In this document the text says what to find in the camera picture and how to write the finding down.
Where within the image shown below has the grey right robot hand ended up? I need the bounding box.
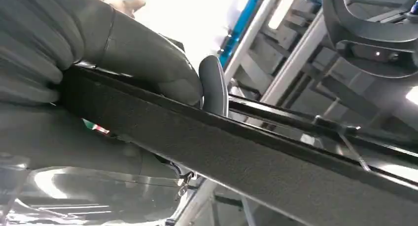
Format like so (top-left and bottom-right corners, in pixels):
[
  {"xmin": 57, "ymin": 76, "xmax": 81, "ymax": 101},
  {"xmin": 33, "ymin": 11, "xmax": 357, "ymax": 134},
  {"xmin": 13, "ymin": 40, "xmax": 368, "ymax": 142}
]
[{"xmin": 0, "ymin": 0, "xmax": 230, "ymax": 226}]

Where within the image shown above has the blue metal shelf rack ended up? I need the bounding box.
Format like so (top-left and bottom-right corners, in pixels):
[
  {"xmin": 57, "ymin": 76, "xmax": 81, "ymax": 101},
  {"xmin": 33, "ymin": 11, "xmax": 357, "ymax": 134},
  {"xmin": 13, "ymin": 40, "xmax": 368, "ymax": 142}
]
[{"xmin": 218, "ymin": 0, "xmax": 266, "ymax": 68}]

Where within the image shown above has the dark grey robot head housing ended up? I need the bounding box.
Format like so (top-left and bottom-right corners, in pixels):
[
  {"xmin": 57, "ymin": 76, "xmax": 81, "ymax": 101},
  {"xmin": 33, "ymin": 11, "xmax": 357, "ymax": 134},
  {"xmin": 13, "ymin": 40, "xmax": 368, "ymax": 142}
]
[{"xmin": 321, "ymin": 0, "xmax": 418, "ymax": 79}]

